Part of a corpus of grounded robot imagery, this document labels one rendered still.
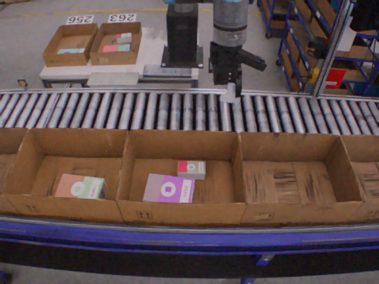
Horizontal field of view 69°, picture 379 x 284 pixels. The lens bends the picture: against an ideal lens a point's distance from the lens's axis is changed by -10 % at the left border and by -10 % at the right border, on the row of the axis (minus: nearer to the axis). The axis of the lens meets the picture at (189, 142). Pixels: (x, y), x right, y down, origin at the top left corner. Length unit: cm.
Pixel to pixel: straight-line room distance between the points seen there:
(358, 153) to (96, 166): 106
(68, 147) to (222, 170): 61
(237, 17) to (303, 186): 70
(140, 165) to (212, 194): 30
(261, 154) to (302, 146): 16
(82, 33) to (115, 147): 130
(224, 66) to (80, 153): 69
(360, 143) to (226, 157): 54
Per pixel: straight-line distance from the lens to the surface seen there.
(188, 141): 111
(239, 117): 156
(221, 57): 84
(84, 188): 109
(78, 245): 115
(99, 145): 119
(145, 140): 112
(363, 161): 141
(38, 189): 124
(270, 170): 120
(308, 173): 125
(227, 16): 77
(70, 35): 236
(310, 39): 165
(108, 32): 226
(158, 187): 104
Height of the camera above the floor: 184
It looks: 50 degrees down
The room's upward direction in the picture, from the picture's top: 1 degrees clockwise
